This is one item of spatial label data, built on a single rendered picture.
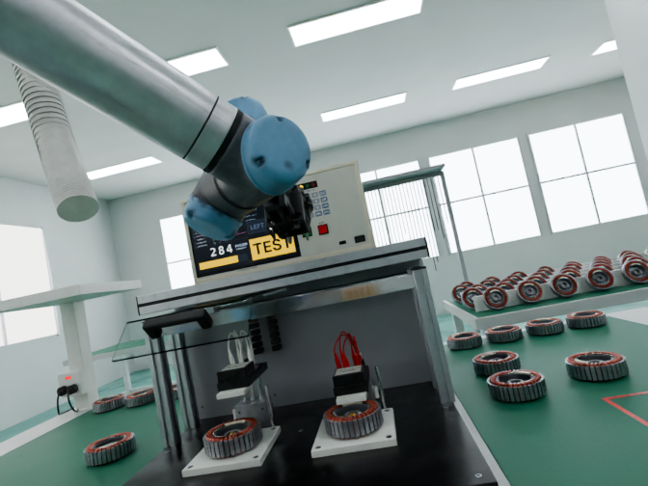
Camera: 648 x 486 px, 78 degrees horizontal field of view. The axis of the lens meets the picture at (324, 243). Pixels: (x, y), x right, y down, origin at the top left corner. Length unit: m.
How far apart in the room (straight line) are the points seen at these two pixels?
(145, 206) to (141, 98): 8.09
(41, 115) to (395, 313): 1.86
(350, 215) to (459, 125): 6.85
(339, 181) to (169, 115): 0.58
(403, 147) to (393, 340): 6.57
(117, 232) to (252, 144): 8.37
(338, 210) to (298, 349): 0.38
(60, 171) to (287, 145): 1.76
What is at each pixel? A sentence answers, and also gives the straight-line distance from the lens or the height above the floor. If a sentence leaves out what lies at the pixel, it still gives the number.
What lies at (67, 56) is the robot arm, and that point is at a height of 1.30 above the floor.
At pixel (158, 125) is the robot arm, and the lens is 0.42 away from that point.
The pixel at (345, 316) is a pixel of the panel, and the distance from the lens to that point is 1.05.
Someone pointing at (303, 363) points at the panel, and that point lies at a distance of 1.08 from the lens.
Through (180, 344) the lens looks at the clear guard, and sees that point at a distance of 0.72.
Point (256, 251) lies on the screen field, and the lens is 0.96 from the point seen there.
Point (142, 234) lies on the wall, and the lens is 8.46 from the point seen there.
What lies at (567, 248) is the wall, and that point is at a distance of 7.85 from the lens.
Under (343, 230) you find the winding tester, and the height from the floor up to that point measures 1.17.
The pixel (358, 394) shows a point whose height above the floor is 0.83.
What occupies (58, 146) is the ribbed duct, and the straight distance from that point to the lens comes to 2.21.
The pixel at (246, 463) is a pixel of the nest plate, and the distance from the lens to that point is 0.83.
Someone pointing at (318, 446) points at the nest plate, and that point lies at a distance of 0.80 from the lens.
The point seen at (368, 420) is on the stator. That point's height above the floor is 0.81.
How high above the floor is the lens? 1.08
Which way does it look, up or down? 4 degrees up
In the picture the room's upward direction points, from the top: 11 degrees counter-clockwise
